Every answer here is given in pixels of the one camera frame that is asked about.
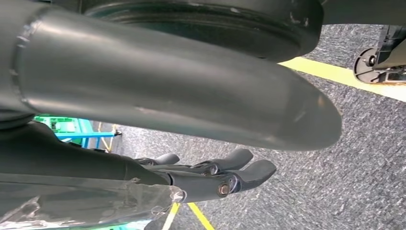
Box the green plastic crate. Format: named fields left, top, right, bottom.
left=33, top=115, right=80, bottom=135

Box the blue metal shelf rack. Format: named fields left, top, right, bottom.
left=54, top=118, right=124, bottom=150

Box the black robot foot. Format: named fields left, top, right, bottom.
left=353, top=24, right=406, bottom=85

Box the clear plastic film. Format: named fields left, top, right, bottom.
left=0, top=172, right=187, bottom=230

